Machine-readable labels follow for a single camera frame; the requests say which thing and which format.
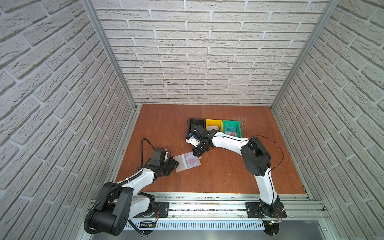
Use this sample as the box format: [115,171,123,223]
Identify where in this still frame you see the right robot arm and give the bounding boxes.
[186,125,280,216]

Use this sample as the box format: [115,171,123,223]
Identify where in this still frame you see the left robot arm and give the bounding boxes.
[84,148,179,236]

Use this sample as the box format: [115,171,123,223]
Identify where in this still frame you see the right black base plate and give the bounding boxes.
[245,201,287,219]

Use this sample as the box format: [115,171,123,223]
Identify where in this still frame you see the aluminium rail frame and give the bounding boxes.
[123,192,331,236]

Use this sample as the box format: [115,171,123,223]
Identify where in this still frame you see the cards in green bin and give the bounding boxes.
[224,126,238,137]

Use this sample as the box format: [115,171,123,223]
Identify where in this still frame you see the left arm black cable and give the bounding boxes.
[140,137,155,169]

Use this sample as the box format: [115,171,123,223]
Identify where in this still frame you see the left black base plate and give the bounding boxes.
[135,202,170,218]

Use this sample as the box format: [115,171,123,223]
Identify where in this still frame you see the tan leather card holder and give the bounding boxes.
[174,152,201,173]

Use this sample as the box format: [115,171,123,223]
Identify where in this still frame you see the black storage bin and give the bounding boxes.
[186,119,206,141]

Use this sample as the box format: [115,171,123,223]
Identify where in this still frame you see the yellow storage bin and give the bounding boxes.
[205,119,224,133]

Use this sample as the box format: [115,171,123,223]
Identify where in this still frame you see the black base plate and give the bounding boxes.
[135,202,170,218]
[245,201,287,219]

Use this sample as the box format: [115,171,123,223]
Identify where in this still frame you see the green storage bin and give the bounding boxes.
[223,120,242,138]

